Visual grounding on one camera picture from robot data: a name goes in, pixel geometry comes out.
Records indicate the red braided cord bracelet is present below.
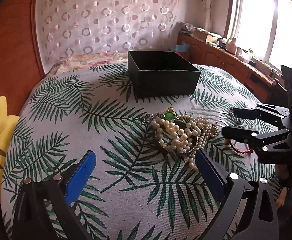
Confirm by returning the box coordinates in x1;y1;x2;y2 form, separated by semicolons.
226;138;254;156

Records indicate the white pearl necklace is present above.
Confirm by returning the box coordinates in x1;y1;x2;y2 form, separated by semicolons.
149;114;219;172

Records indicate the silver patterned bangle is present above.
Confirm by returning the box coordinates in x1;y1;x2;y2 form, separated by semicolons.
155;129;203;157

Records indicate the black jewelry box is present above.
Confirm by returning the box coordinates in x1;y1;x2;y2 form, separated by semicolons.
127;50;201;99

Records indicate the right hand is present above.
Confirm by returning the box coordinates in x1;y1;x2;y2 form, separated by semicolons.
275;187;287;210

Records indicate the wooden side cabinet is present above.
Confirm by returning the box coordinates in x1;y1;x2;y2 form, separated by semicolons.
177;33;288;107

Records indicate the pink ceramic jar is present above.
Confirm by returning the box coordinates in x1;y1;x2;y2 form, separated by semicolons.
225;37;237;55

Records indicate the green gemstone brooch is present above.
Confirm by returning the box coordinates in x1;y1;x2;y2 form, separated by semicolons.
162;107;179;122

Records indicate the cardboard box on cabinet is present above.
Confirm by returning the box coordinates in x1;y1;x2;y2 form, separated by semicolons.
192;28;222;43

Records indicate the palm leaf print cloth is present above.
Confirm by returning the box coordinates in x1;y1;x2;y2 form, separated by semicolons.
0;63;285;240

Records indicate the wooden headboard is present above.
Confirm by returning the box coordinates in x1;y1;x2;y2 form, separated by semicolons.
0;0;44;115

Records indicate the floral bedspread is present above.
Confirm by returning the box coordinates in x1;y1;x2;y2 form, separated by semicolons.
46;52;128;77

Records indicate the pink circle pattern curtain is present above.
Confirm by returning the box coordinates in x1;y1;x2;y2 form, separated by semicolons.
36;0;179;68

